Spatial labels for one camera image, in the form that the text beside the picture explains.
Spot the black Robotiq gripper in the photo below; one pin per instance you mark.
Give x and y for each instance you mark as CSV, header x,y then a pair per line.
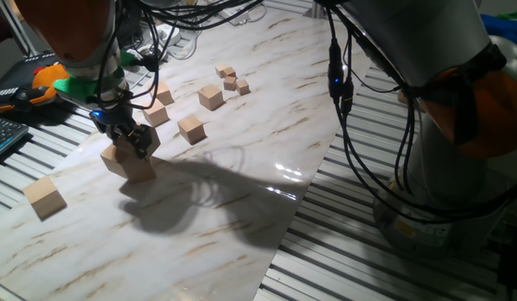
x,y
113,120

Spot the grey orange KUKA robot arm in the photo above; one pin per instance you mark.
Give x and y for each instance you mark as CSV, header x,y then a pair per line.
x,y
409,37

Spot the orange black teach pendant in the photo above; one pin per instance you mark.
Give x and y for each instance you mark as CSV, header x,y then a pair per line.
x,y
32,85

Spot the white round puck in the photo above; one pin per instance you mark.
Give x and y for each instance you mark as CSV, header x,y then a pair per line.
x,y
170,34

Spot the white marble pattern mat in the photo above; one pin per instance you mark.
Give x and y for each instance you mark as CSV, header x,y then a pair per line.
x,y
250,138

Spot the black computer keyboard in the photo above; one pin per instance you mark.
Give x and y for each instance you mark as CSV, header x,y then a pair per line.
x,y
5,136

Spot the grey slanted metal pole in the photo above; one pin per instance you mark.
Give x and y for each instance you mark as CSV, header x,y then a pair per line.
x,y
16,29

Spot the white power strip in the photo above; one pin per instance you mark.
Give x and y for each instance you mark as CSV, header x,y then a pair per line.
x,y
237,13

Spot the blue bag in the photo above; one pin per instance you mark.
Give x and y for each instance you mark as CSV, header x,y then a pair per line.
x,y
505,29

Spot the green cloth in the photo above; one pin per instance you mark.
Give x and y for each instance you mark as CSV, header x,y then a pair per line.
x,y
511,16

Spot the aluminium profile post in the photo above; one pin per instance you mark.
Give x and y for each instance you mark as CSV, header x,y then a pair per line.
x,y
315,10

